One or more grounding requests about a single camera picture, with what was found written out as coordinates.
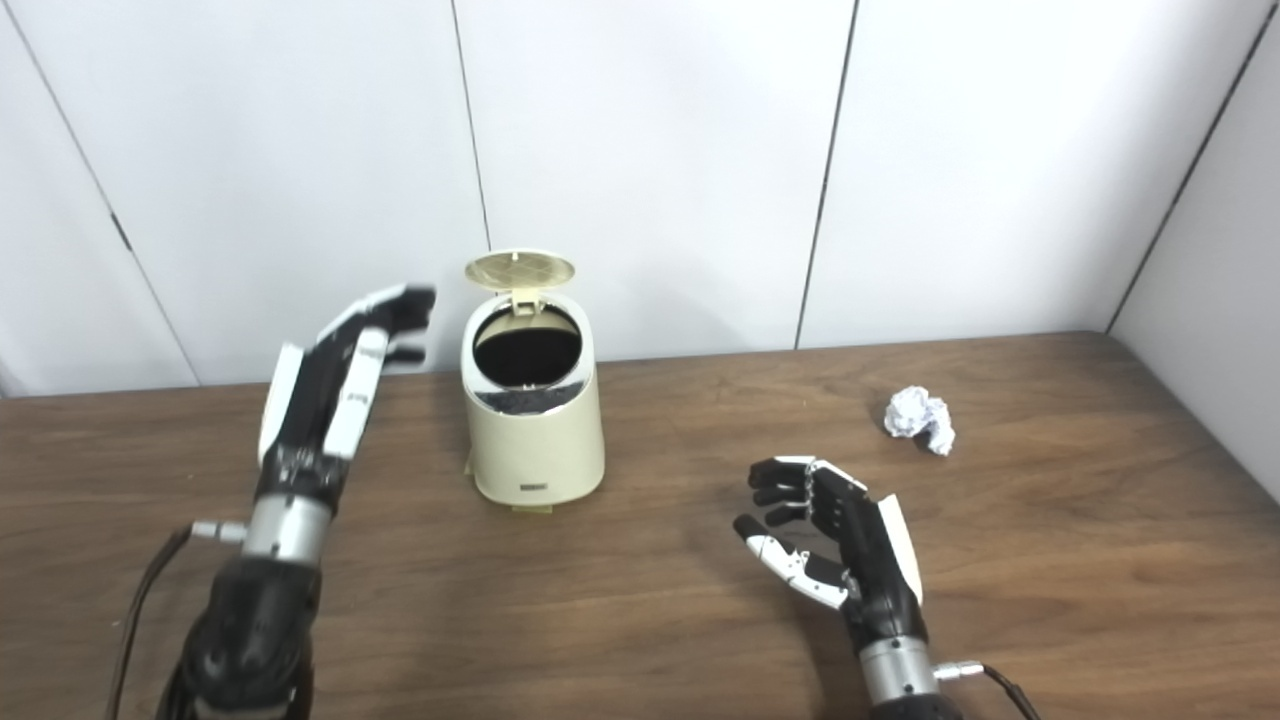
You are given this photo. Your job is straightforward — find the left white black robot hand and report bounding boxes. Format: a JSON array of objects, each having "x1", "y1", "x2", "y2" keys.
[{"x1": 256, "y1": 284, "x2": 438, "y2": 511}]

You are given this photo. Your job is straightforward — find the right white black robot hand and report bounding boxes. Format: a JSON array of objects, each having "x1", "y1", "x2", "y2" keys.
[{"x1": 733, "y1": 456, "x2": 926, "y2": 651}]

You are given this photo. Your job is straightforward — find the white paper ball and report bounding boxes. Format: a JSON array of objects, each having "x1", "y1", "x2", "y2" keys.
[{"x1": 884, "y1": 386, "x2": 956, "y2": 457}]

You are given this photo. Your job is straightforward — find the cream-colored lidded bin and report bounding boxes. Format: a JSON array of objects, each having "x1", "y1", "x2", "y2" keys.
[{"x1": 460, "y1": 249, "x2": 606, "y2": 509}]

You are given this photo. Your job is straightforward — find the yellowish tape patch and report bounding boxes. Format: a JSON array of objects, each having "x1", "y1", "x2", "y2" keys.
[{"x1": 465, "y1": 452, "x2": 554, "y2": 515}]

